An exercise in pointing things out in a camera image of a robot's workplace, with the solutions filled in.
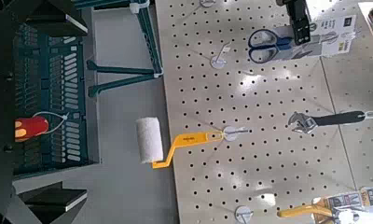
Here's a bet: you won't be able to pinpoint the black handled adjustable wrench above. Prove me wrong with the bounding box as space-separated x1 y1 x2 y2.
287 110 367 134

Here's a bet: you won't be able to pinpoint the teal plastic crate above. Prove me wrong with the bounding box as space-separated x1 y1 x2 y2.
12 6 102 181

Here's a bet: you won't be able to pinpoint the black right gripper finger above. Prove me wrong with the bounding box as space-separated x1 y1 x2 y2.
26 0 90 37
13 181 89 224

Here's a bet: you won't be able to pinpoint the blue scissors with card packaging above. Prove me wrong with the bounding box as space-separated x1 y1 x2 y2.
247 13 361 64

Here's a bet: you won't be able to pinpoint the red yellow tool handle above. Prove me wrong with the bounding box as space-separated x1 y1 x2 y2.
15 116 49 143

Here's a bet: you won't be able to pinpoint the yellow pliers in packaging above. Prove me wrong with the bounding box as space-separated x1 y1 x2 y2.
277 186 373 224

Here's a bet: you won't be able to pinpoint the yellow handled paint roller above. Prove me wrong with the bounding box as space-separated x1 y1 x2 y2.
135 116 226 170

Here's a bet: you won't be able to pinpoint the white zip tie loop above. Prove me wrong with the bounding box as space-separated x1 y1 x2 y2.
33 110 70 135

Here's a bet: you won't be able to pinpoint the beige pegboard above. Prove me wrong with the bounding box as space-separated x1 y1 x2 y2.
155 0 373 224

